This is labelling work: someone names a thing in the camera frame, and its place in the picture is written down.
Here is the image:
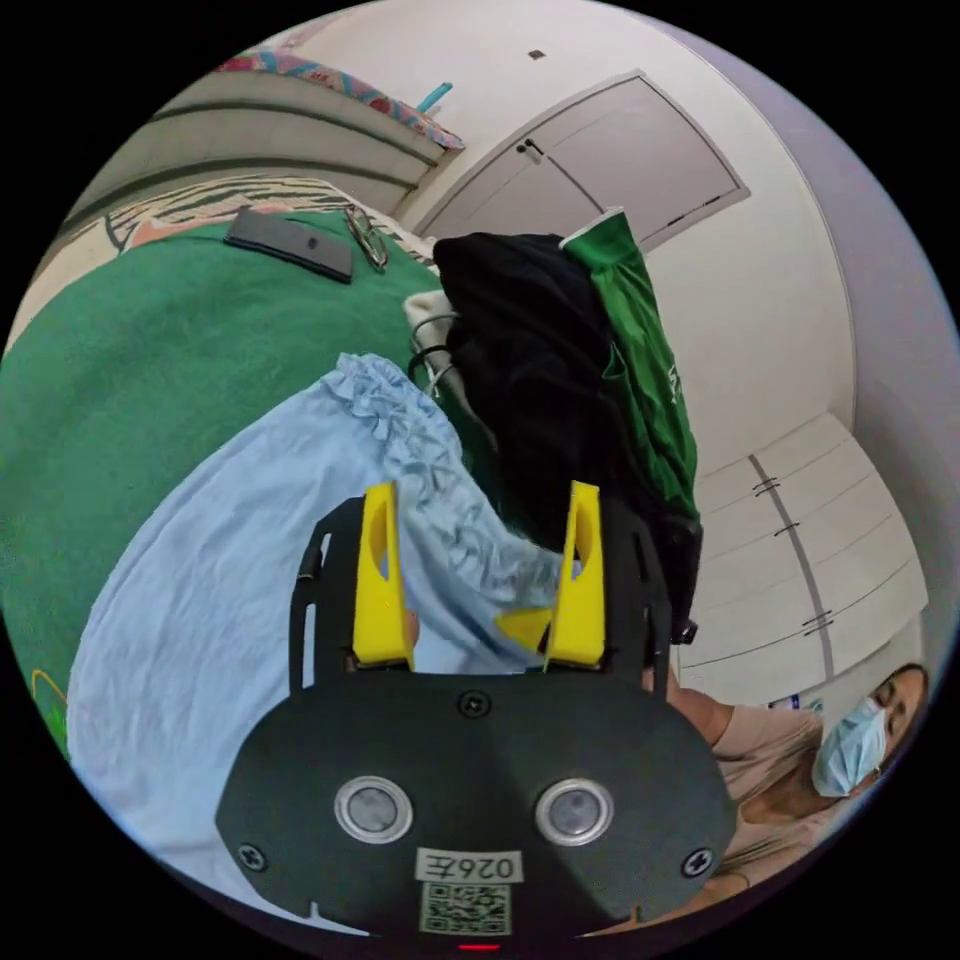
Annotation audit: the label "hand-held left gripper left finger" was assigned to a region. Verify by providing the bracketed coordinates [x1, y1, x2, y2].
[350, 482, 420, 670]

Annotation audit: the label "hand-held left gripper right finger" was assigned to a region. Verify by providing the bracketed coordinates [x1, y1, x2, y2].
[493, 481, 607, 670]

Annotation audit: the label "light blue pants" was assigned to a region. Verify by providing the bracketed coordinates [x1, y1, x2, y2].
[65, 352, 573, 925]

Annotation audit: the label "white cupboard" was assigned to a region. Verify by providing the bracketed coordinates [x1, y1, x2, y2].
[674, 408, 933, 688]

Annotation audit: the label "person's body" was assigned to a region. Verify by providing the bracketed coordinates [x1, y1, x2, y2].
[665, 659, 933, 901]

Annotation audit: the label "pile of clothes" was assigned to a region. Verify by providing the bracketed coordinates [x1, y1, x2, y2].
[403, 208, 703, 601]

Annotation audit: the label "bed with green blanket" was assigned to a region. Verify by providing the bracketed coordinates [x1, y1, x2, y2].
[0, 176, 470, 760]

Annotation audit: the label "eyeglasses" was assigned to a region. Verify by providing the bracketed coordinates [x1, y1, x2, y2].
[344, 203, 391, 274]

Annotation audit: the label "black smartphone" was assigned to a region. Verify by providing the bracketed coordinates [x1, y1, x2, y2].
[223, 208, 355, 286]

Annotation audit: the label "white door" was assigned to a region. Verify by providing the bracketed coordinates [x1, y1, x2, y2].
[414, 68, 752, 253]

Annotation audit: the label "grey shelf with colourful cloth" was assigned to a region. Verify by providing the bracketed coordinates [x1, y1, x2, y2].
[65, 44, 468, 226]

